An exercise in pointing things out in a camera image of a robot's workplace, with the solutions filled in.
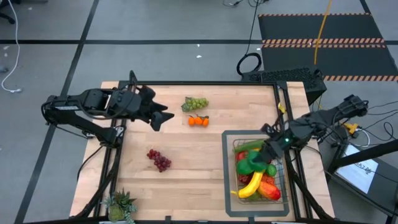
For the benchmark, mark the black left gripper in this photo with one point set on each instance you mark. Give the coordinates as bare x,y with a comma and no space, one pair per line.
144,104

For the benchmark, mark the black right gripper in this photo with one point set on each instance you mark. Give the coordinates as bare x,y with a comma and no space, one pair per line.
280,140

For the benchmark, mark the small green lime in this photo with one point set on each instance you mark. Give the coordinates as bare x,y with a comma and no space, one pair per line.
271,170

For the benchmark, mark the green cucumber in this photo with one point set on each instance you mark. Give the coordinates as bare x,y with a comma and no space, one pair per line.
248,145

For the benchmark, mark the bright red apple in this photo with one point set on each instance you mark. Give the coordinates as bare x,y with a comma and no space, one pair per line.
241,155

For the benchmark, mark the red orange mango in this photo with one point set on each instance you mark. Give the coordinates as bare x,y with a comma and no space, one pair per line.
269,190

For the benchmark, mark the yellow banana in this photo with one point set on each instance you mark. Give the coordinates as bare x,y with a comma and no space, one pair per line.
250,186

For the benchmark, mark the green grape bunch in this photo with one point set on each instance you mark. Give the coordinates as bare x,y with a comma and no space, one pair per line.
194,104

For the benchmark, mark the orange tangerine cluster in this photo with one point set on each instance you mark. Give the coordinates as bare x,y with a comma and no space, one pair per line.
198,120

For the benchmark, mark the red grape bunch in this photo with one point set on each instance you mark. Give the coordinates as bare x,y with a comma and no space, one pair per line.
159,160

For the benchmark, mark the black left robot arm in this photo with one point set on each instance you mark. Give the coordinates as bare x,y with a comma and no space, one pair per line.
93,98

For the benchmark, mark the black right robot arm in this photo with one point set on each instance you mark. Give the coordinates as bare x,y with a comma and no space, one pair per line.
326,117

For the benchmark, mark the grey bordered placemat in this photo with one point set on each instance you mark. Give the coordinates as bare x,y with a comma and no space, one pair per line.
228,186

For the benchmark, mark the black perforated computer case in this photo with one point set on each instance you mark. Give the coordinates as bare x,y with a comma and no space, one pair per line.
289,77

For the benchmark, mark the white printed sheet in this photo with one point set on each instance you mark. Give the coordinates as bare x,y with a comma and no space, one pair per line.
357,174

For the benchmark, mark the black diagonal support beam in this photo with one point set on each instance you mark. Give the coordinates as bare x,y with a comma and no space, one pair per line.
367,154

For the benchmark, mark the green succulent plant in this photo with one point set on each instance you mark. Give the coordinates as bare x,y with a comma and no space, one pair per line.
119,207

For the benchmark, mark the black hazard-striped floor mat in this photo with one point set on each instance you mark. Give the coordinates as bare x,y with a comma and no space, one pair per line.
295,60
311,28

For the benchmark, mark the dark side table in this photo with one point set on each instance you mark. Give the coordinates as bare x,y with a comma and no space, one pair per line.
382,177

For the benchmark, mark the black office chair base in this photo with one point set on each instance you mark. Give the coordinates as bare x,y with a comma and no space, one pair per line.
6,17

